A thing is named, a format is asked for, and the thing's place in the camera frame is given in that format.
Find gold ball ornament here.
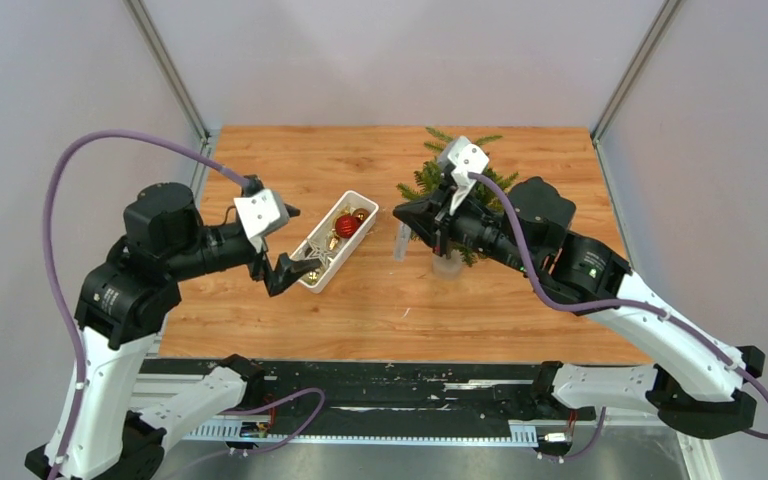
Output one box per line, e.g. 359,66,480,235
303,269,322,285

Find purple cable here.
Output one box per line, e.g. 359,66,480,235
40,129,328,480
467,172,768,463

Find right aluminium frame post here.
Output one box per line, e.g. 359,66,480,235
590,0,684,146

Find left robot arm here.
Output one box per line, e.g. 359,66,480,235
25,183,320,479

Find silver star ornament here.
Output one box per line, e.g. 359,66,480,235
304,239,334,268

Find white ornament tray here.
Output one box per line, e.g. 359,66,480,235
290,190,380,294

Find left aluminium frame post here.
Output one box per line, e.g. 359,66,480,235
123,0,211,146

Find aluminium frame post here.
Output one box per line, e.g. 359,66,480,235
590,0,684,146
123,0,211,146

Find small green christmas tree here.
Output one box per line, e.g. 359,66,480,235
392,126,519,279

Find white slotted cable duct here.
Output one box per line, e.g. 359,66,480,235
182,418,539,448

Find clear battery box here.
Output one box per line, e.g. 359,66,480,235
393,222,412,262

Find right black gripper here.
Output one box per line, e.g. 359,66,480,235
393,180,535,275

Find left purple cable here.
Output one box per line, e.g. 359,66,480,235
40,129,328,480

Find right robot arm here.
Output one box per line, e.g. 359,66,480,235
393,177,765,439

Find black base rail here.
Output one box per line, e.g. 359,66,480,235
237,361,571,434

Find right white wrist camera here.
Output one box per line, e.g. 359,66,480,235
436,136,489,215

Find bronze ball ornament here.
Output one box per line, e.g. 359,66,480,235
352,208,370,223

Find red glitter ball ornament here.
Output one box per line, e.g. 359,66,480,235
333,214,362,239

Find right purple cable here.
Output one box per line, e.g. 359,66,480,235
467,172,768,463

